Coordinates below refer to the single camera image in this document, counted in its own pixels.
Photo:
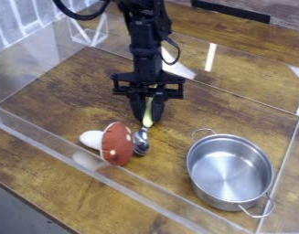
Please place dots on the red plush mushroom toy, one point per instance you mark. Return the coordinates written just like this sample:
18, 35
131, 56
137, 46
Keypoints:
113, 142

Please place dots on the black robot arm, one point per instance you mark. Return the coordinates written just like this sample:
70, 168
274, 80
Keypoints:
153, 49

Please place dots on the green handled metal spoon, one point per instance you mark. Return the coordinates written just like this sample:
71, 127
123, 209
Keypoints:
141, 136

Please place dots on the clear acrylic enclosure wall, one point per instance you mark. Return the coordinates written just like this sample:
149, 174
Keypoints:
241, 66

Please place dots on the silver metal pot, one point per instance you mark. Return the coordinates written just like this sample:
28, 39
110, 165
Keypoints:
231, 173

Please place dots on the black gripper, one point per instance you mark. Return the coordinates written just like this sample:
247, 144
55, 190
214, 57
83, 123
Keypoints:
147, 81

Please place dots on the black bar at back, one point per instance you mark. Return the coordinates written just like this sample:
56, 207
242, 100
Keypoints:
231, 11

